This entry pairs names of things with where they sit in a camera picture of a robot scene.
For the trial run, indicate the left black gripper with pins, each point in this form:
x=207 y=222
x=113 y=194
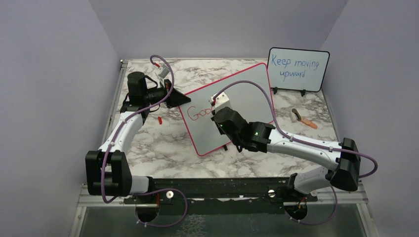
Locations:
x=176 y=98

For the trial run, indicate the red framed whiteboard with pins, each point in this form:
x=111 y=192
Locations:
x=249 y=98

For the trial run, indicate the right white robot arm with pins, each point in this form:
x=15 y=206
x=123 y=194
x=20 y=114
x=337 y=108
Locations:
x=339 y=162

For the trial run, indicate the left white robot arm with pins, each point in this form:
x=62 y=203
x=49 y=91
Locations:
x=107 y=169

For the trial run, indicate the black framed whiteboard with writing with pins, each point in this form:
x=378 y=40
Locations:
x=297 y=69

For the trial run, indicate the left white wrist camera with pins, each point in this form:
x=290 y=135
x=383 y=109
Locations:
x=162 y=72

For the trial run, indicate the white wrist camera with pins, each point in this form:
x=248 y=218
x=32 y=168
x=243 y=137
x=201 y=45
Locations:
x=162 y=72
x=219 y=102

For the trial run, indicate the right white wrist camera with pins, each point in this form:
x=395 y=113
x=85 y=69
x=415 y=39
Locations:
x=219 y=102

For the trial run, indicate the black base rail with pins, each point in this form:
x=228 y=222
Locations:
x=221 y=196

